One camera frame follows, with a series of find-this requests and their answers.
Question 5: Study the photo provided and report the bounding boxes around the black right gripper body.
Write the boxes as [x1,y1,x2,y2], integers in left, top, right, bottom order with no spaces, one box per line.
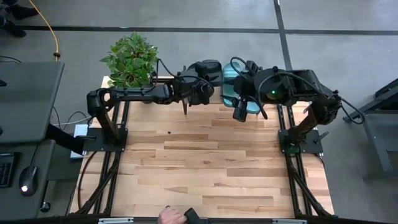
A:
[233,60,266,105]

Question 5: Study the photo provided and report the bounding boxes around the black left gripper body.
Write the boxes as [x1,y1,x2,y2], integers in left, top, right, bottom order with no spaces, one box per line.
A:
[172,70,215,106]

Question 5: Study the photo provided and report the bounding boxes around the black rubber slide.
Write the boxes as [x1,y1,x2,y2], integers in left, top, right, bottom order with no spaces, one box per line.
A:
[198,58,224,88]

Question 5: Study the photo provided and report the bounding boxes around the green potted plant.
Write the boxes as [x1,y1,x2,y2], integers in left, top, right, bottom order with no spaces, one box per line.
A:
[99,31,160,91]

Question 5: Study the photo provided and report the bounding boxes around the white power box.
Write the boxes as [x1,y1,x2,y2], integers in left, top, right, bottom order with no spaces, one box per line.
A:
[69,123,88,160]

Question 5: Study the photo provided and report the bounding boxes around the black hand-held device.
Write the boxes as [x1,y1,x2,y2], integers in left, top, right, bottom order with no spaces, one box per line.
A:
[183,207,203,224]

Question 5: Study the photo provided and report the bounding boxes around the person's hand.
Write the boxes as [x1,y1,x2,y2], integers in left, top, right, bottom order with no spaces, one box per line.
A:
[157,205,188,224]

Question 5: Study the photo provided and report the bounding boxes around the grey metal stand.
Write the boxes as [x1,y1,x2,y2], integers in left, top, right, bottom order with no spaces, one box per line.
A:
[343,77,398,182]

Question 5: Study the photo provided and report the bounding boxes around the grey desk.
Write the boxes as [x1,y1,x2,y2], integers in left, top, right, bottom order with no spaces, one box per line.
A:
[0,139,57,221]
[0,60,65,144]

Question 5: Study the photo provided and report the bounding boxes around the person's foot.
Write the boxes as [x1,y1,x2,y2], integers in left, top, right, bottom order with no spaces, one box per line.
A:
[9,2,40,21]
[0,17,27,39]

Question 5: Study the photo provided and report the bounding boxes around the black computer mouse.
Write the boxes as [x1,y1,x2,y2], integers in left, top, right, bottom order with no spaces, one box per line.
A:
[18,165,39,197]

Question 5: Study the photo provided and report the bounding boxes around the black keyboard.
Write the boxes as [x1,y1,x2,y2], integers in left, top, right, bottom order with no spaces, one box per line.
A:
[0,152,19,189]

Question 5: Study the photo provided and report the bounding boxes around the wooden shelf with black frame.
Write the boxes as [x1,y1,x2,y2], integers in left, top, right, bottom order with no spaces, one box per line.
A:
[182,63,269,116]

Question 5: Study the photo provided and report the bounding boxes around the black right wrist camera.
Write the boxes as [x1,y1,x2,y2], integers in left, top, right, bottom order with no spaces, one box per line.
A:
[232,98,249,123]

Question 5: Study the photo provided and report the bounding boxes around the black aluminium table frame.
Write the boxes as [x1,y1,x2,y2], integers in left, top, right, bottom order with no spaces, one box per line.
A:
[67,76,336,224]

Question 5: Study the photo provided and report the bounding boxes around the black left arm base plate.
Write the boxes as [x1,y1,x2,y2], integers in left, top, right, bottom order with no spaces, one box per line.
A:
[82,127,129,153]

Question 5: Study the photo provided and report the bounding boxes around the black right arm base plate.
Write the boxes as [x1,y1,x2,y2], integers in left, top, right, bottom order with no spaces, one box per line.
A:
[278,129,324,155]

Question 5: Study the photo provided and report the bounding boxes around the yellow cable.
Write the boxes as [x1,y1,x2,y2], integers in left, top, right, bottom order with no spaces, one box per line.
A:
[27,0,61,62]

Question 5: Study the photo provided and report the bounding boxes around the silver metal bracket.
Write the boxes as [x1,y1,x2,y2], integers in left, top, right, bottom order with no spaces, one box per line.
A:
[272,218,308,224]
[98,217,135,224]

